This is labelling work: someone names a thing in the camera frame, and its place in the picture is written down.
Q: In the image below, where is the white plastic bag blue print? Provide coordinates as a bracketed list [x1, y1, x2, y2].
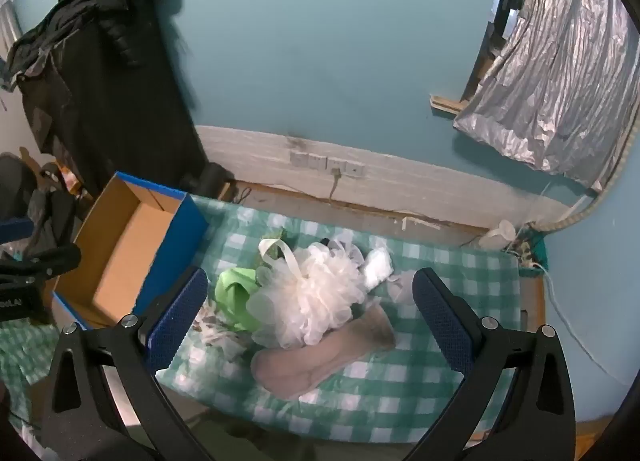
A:
[361, 247, 393, 289]

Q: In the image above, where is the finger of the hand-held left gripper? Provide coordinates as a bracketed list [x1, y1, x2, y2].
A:
[0, 243, 82, 287]
[0, 218, 35, 243]

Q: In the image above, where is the black foam roller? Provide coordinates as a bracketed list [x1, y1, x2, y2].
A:
[182, 164, 236, 199]

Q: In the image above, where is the white plastic funnel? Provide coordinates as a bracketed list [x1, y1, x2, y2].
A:
[477, 221, 517, 252]

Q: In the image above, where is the blue cardboard box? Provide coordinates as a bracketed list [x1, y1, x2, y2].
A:
[51, 171, 210, 332]

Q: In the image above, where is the black puffer jacket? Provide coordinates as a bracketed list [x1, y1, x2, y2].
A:
[5, 0, 173, 92]

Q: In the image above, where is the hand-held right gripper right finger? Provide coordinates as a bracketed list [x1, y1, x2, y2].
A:
[405, 267, 577, 461]

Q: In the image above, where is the white cable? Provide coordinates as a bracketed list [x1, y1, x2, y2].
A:
[542, 266, 628, 384]

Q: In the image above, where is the black backpack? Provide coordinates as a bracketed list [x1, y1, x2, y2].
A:
[0, 151, 96, 262]

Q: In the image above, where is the crumpled clear plastic wrap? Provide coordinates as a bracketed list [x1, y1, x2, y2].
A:
[387, 273, 417, 305]

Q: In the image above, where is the white mesh bath loofah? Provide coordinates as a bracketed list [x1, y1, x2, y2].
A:
[246, 238, 368, 349]

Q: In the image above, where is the white patterned cloth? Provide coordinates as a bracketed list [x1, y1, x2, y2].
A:
[192, 306, 251, 363]

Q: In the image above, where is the light green cloth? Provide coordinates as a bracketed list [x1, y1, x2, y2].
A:
[214, 267, 263, 333]

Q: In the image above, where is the wooden strip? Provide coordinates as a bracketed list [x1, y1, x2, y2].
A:
[430, 94, 472, 118]

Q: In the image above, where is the beige sock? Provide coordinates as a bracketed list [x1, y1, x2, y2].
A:
[250, 305, 397, 399]

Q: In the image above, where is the green white checkered tablecloth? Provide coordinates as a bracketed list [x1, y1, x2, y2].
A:
[0, 194, 523, 442]

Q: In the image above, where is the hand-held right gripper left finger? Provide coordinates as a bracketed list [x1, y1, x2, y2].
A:
[41, 267, 221, 461]

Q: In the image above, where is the beige braided rope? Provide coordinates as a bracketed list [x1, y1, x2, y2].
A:
[546, 134, 632, 232]

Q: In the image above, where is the silver foil curtain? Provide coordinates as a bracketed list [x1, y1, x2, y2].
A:
[452, 0, 635, 192]

